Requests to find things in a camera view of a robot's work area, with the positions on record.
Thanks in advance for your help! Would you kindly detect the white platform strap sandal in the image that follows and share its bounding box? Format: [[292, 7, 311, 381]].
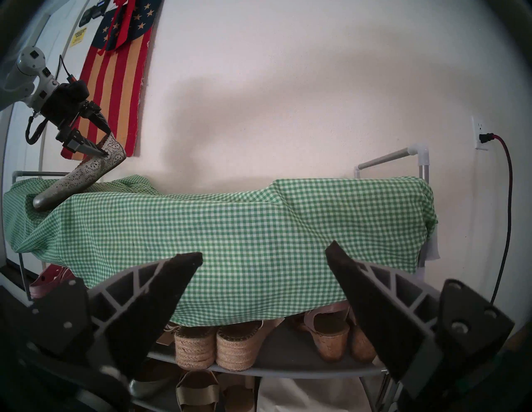
[[222, 374, 256, 412], [175, 371, 220, 412]]

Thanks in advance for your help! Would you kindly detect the red and black power cord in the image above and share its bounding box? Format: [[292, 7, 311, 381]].
[[479, 133, 514, 306]]

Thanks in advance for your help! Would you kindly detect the silver perforated shoe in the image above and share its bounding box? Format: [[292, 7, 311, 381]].
[[32, 133, 127, 211]]

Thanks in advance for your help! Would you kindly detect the red glitter bow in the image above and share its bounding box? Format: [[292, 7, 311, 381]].
[[98, 0, 138, 54]]

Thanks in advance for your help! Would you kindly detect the tan cork wedge sandal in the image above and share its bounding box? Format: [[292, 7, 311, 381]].
[[348, 309, 377, 362], [303, 301, 350, 362]]

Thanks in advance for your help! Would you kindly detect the green gingham cloth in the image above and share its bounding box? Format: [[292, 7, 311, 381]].
[[2, 176, 439, 327]]

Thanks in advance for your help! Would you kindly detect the white cloth bag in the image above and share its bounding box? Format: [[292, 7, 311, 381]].
[[258, 376, 374, 412]]

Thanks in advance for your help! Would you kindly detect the black left gripper cable loop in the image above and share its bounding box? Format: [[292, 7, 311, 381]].
[[25, 116, 46, 145]]

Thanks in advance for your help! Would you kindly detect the jute espadrille wedge shoe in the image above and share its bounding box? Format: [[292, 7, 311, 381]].
[[215, 318, 285, 371], [174, 326, 217, 370]]

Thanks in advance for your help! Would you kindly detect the white wall outlet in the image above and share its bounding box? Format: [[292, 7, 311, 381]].
[[472, 117, 491, 151]]

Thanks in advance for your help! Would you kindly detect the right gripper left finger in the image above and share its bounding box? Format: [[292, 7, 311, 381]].
[[24, 251, 204, 379]]

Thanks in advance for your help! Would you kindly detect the red tan striped flag hanging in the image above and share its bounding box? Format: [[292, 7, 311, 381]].
[[60, 0, 163, 160]]

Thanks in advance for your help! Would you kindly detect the grey metal shoe rack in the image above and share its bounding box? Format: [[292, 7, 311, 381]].
[[12, 143, 431, 412]]

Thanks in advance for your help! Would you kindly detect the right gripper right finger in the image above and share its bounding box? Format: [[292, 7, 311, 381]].
[[324, 240, 516, 412]]

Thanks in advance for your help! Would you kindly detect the white panel door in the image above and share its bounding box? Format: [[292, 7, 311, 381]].
[[0, 0, 84, 270]]

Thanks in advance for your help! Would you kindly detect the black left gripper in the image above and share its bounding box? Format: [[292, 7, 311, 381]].
[[39, 79, 113, 158]]

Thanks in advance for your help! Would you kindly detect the shiny silver flat shoe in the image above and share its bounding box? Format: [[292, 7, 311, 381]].
[[129, 374, 179, 399]]

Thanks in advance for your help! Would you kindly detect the pink clog shoe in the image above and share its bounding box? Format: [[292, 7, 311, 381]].
[[29, 266, 79, 300]]

